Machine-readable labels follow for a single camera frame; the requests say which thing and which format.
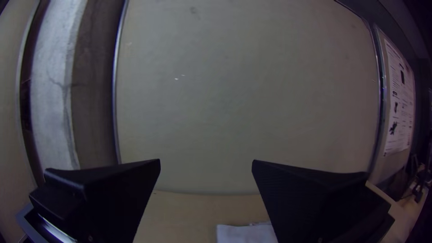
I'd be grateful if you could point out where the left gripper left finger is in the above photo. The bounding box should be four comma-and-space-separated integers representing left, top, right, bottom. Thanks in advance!
28, 158, 162, 243

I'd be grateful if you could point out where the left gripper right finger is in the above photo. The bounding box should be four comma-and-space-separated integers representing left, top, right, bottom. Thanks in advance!
251, 159, 396, 243

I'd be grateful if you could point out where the light grey t-shirt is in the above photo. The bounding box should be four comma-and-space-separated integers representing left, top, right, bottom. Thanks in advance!
216, 220, 279, 243

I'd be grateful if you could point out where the white printed wall poster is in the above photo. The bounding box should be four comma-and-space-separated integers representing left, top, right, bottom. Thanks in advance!
382, 36, 416, 157

